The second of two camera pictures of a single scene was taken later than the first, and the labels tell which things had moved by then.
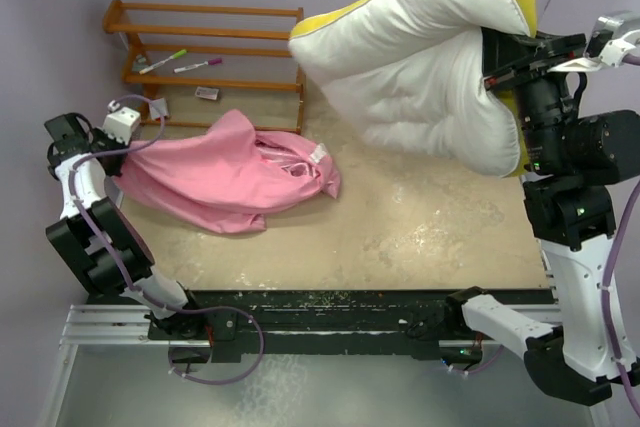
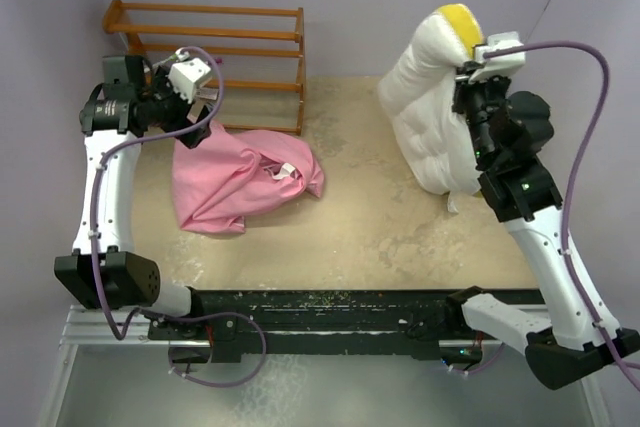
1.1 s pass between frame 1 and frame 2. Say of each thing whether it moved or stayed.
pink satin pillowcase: moved
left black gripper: moved
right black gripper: moved
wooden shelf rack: stayed
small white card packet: stayed
